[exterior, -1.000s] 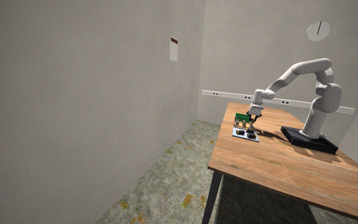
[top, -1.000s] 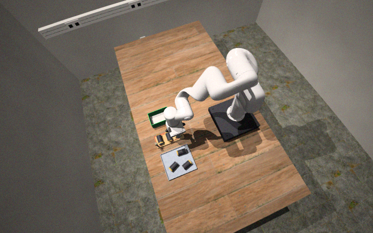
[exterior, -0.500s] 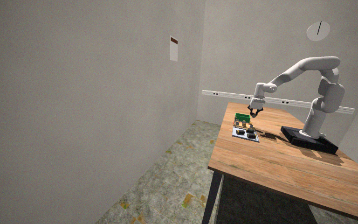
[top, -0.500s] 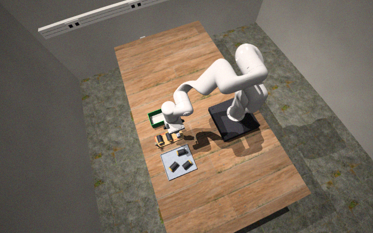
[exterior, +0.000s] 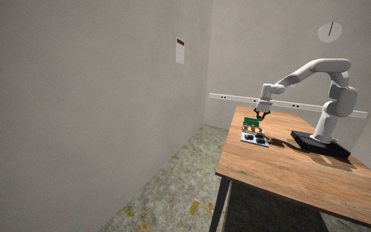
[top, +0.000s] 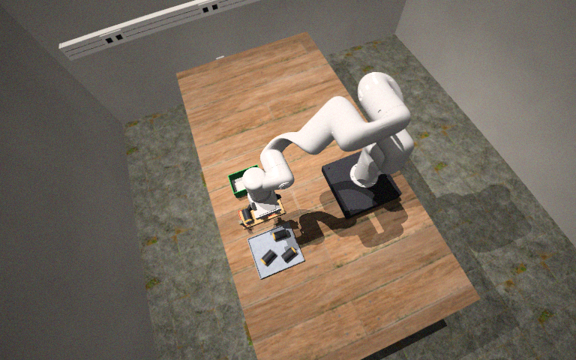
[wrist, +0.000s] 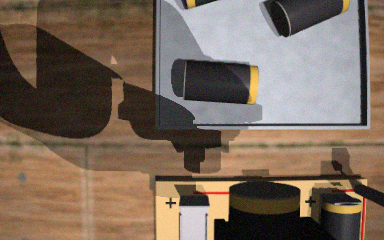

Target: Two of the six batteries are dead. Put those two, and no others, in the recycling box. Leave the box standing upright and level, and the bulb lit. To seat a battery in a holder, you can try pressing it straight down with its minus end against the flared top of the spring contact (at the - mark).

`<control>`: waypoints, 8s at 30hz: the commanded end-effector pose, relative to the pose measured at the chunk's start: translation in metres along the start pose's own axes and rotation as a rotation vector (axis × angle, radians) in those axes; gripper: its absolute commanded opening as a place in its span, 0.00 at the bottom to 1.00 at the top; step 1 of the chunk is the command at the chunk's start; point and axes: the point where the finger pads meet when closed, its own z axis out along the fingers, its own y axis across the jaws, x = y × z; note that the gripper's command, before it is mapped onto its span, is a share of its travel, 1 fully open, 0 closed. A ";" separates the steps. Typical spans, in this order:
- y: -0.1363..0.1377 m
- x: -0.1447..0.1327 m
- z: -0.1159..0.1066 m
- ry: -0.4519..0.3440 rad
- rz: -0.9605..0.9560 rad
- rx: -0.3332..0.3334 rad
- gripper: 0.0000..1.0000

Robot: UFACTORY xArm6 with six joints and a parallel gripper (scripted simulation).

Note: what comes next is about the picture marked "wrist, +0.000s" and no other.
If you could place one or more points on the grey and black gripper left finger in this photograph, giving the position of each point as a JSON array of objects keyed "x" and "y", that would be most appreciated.
[{"x": 222, "y": 230}]

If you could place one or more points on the white shallow tray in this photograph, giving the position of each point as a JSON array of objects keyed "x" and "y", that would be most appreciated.
[{"x": 318, "y": 78}]

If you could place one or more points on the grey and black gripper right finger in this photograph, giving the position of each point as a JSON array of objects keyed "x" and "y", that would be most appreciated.
[{"x": 311, "y": 230}]

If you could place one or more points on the pale yellow flat board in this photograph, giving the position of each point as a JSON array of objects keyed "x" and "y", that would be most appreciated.
[{"x": 190, "y": 221}]

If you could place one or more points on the black battery with gold end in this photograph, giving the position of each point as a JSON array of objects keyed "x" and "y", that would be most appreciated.
[
  {"x": 221, "y": 82},
  {"x": 264, "y": 211},
  {"x": 341, "y": 221},
  {"x": 293, "y": 16},
  {"x": 195, "y": 3}
]

